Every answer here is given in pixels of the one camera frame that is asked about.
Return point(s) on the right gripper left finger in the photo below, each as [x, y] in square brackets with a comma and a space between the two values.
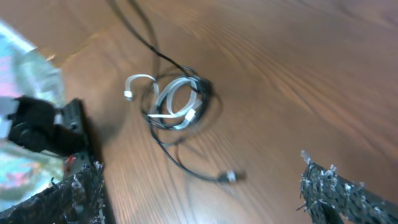
[80, 198]

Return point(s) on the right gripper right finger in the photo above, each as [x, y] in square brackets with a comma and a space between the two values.
[330, 198]

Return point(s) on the colourful painted backdrop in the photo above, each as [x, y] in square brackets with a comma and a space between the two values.
[31, 91]

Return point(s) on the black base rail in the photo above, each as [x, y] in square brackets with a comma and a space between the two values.
[71, 140]

